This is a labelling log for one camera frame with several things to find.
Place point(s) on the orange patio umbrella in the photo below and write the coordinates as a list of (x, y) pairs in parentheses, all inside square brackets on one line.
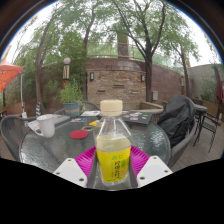
[(8, 71)]

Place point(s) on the wooden bench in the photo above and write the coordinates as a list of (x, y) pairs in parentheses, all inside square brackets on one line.
[(13, 108)]

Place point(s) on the grey mesh patio chair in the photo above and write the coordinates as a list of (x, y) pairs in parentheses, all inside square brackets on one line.
[(181, 150), (11, 133), (90, 104)]

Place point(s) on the silver laptop with stickers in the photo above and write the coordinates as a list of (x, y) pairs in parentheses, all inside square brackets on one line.
[(61, 119)]

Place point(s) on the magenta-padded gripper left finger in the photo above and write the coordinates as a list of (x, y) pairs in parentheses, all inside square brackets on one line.
[(85, 161)]

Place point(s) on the flat round red coaster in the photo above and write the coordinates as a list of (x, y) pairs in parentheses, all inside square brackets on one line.
[(78, 134)]

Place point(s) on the grey wall box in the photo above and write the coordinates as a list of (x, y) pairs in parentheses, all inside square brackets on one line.
[(155, 95)]

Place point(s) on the dark patio table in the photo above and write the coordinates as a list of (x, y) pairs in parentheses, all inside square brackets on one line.
[(200, 107)]

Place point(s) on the green plant in blue pot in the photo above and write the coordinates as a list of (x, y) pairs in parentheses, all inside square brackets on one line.
[(70, 95)]

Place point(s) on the white umbrella base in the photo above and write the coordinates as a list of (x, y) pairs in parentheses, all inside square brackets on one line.
[(24, 115)]

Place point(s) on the small printed card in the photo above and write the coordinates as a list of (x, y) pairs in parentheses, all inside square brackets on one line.
[(79, 119)]

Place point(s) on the yellow card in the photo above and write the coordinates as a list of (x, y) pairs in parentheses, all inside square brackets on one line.
[(94, 123)]

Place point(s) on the black laptop with stickers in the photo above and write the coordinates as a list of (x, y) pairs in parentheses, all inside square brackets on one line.
[(138, 117)]

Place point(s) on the dark metal chair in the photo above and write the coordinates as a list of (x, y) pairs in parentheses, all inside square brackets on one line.
[(213, 126)]

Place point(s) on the white mug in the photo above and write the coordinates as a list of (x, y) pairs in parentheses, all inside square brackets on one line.
[(46, 126)]

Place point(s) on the blue yellow striped cone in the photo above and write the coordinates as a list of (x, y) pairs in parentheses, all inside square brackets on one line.
[(38, 109)]

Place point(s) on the striped lamp post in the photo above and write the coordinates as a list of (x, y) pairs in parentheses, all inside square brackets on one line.
[(66, 71)]

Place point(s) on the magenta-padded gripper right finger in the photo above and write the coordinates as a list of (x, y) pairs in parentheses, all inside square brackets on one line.
[(140, 161)]

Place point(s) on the clear bottle with yellow label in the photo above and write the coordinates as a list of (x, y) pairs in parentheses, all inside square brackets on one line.
[(113, 160)]

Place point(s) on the black jacket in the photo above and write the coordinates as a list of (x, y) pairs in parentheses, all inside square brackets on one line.
[(176, 116)]

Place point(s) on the dark red closed umbrella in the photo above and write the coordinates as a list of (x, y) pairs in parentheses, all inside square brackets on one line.
[(219, 85)]

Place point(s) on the black wall lamp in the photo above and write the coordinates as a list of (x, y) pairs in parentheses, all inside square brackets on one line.
[(91, 76), (142, 78)]

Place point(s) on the white printed booklet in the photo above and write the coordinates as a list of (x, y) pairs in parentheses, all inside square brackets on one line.
[(90, 113)]

